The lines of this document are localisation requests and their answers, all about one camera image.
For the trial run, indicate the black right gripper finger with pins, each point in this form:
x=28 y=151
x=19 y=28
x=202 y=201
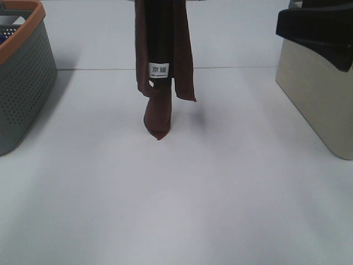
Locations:
x=324 y=27

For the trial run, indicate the brown towel with white label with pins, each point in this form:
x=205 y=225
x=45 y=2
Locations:
x=163 y=60

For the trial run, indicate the beige bin grey rim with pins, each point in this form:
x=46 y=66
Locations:
x=320 y=92

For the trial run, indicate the grey perforated basket orange rim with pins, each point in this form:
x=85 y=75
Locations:
x=28 y=70

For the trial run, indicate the blue item in basket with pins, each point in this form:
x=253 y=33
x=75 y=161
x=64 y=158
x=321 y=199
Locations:
x=2 y=39

